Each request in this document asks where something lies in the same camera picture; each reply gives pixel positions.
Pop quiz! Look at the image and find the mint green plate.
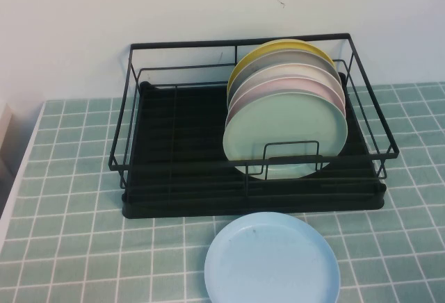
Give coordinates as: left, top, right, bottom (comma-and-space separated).
222, 89, 349, 180

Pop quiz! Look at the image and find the grey plate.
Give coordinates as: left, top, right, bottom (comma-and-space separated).
227, 49, 343, 109

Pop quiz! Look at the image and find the yellow plate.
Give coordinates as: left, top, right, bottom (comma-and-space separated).
226, 38, 337, 99

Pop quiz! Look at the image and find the pink plate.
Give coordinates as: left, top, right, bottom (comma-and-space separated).
225, 76, 348, 125

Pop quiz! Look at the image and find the cream plate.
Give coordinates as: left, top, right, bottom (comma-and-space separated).
227, 63, 346, 115

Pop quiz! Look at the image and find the light blue plate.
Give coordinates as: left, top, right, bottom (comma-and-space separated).
204, 211, 341, 303

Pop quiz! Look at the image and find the green checked tablecloth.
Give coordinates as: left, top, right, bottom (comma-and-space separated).
0, 81, 445, 303

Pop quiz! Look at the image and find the black wire dish rack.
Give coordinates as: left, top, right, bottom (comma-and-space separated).
108, 32, 399, 190

